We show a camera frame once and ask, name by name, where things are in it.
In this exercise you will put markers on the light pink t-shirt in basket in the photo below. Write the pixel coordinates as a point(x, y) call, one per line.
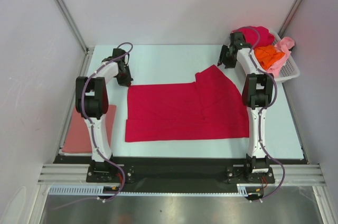
point(283, 46)

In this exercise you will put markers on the crimson t-shirt in basket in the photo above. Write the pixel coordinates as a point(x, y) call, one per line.
point(257, 36)

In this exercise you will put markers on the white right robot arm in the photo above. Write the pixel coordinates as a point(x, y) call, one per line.
point(259, 93)

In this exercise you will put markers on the right aluminium side rail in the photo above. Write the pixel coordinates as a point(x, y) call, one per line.
point(296, 123)

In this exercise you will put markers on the crimson red t-shirt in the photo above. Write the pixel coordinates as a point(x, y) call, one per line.
point(208, 108)

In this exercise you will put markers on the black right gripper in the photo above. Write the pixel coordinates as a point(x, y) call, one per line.
point(223, 59)

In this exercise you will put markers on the white slotted cable duct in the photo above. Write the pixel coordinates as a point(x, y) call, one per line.
point(110, 190)

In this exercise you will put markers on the left aluminium corner post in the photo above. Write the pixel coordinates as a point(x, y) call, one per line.
point(72, 25)

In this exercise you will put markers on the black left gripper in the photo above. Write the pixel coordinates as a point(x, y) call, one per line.
point(126, 82)

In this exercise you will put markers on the folded salmon pink t-shirt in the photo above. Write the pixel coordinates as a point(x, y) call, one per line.
point(77, 140)

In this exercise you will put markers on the white plastic laundry basket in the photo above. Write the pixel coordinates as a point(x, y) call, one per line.
point(289, 70)

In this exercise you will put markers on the orange t-shirt in basket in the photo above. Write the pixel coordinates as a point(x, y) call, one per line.
point(267, 56)

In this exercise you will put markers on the aluminium front frame rail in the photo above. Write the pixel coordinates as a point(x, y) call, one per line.
point(295, 175)

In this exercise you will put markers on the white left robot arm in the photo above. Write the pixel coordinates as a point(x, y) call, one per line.
point(91, 100)

